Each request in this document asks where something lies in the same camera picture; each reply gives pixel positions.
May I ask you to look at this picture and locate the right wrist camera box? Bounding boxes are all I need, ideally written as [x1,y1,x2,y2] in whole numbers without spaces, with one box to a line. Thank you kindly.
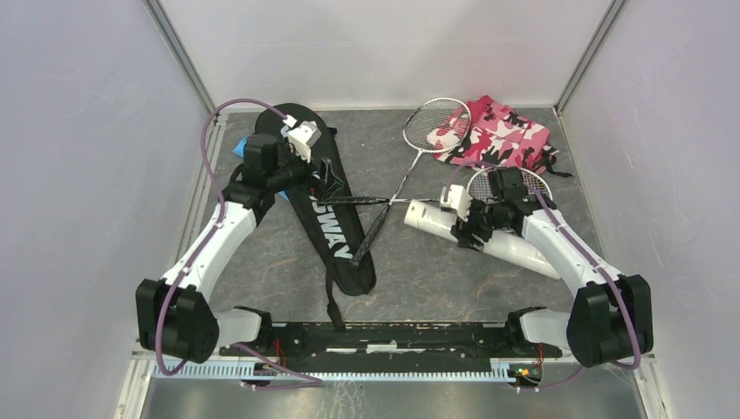
[440,184,472,222]

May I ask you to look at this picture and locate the white slotted cable duct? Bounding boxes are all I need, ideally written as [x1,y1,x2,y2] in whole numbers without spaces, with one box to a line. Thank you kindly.
[172,358,515,384]

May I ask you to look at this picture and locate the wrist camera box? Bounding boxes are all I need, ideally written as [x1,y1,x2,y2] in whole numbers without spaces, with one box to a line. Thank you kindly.
[287,121,321,163]
[440,184,472,222]

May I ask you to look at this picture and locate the pink camouflage bag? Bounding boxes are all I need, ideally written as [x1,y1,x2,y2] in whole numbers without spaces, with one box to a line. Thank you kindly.
[434,95,572,178]

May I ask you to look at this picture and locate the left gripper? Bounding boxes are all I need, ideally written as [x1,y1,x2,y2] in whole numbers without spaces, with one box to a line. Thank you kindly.
[267,141,343,203]

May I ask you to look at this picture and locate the white racket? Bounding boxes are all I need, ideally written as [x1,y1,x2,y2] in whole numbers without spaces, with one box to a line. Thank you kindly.
[316,168,554,206]
[350,97,472,267]

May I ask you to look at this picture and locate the blue cloth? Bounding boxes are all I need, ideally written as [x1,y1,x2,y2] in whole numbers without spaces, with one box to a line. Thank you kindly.
[232,135,290,202]

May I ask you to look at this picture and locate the black racket bag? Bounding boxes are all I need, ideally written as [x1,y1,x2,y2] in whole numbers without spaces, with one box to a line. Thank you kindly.
[275,103,377,332]

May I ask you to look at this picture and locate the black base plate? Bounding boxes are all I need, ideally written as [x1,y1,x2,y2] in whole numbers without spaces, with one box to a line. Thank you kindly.
[250,322,563,373]

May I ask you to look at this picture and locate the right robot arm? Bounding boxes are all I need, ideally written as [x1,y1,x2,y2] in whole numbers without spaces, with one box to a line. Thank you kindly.
[441,167,654,369]

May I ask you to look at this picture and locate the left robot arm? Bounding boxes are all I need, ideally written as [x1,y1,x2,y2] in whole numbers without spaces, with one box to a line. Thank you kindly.
[135,134,344,375]

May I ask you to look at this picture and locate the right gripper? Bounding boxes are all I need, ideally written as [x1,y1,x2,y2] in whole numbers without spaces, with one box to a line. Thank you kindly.
[450,195,504,253]

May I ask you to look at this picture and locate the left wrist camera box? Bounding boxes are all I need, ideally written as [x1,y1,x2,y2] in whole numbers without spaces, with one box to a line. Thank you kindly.
[287,121,321,163]

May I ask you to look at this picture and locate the white shuttlecock tube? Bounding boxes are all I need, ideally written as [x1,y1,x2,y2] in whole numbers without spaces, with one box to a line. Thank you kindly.
[404,200,561,279]

